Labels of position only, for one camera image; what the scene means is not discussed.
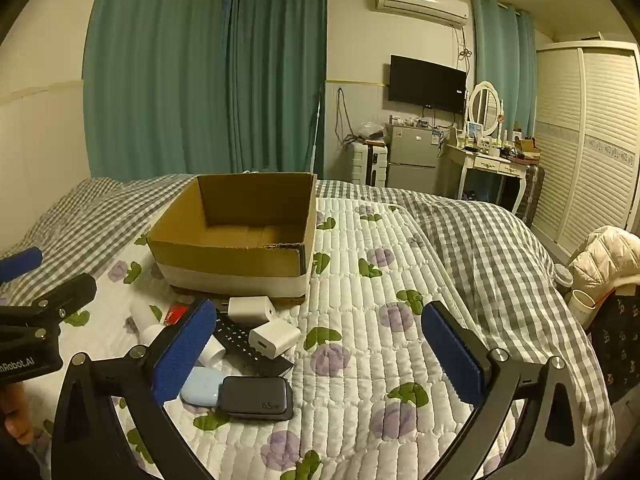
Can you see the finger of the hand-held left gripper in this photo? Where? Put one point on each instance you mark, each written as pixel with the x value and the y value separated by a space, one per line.
pixel 20 264
pixel 70 292

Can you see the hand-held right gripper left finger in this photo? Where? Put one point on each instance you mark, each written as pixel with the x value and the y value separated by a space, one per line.
pixel 180 355

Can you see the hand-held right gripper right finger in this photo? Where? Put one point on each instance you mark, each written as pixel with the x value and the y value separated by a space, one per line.
pixel 452 355

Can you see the light blue case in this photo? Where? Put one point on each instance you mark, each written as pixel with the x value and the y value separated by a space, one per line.
pixel 200 385

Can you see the red lidded jar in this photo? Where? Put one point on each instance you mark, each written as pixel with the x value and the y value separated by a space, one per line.
pixel 175 315

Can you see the white plastic bottle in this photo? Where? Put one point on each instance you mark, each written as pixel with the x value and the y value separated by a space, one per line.
pixel 145 322

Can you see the black remote control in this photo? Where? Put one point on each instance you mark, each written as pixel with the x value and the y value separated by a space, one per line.
pixel 235 337

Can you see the white pronged wall charger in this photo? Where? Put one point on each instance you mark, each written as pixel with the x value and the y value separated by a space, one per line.
pixel 250 310

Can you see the dark grey power bank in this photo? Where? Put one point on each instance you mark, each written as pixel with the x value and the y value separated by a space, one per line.
pixel 255 397

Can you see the white cube charger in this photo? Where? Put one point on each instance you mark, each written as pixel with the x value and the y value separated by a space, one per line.
pixel 275 337

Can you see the cardboard box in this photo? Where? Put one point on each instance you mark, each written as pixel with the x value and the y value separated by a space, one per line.
pixel 225 260

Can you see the person's left hand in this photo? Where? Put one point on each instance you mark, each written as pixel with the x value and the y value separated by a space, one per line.
pixel 14 417

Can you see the white floral quilt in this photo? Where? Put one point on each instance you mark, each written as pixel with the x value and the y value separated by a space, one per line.
pixel 350 310

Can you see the grey checkered blanket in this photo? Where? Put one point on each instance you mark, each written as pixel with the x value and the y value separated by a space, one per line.
pixel 475 240

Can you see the lidded paper cup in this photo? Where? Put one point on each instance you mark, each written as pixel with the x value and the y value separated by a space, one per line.
pixel 562 276

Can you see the white paper cup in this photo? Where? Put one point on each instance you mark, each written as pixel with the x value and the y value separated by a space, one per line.
pixel 582 307

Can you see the dark printed cloth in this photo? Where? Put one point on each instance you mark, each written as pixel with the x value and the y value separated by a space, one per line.
pixel 617 340

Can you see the dark suitcase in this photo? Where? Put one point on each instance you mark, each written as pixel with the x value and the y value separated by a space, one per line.
pixel 531 192

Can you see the cream puffer jacket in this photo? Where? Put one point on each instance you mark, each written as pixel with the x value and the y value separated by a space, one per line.
pixel 605 255

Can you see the white dressing table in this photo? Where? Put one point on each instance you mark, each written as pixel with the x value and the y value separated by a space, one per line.
pixel 492 162

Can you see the silver small fridge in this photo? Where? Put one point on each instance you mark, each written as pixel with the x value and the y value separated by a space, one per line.
pixel 412 157

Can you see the small brown box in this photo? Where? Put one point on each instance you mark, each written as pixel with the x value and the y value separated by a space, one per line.
pixel 527 144

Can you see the wide teal curtain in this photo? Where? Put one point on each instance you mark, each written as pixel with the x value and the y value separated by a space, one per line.
pixel 155 70

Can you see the clear plastic bag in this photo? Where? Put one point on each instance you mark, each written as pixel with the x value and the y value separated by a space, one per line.
pixel 372 130

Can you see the white louvered wardrobe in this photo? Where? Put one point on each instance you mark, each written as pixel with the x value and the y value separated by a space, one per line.
pixel 585 145

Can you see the white oval mirror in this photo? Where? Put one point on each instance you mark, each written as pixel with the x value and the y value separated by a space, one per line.
pixel 486 105

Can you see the white pole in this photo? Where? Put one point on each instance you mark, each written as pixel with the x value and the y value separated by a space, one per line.
pixel 315 130

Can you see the narrow teal curtain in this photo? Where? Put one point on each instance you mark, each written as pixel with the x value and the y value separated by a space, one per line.
pixel 500 60

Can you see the teal corner curtain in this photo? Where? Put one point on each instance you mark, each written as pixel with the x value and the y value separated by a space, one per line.
pixel 280 70

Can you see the white air conditioner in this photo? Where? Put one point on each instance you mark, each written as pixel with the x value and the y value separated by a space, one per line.
pixel 420 2

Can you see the small photo frame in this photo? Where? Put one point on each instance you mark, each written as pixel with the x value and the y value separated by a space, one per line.
pixel 473 131

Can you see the black wall television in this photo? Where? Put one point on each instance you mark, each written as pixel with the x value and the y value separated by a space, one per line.
pixel 427 84

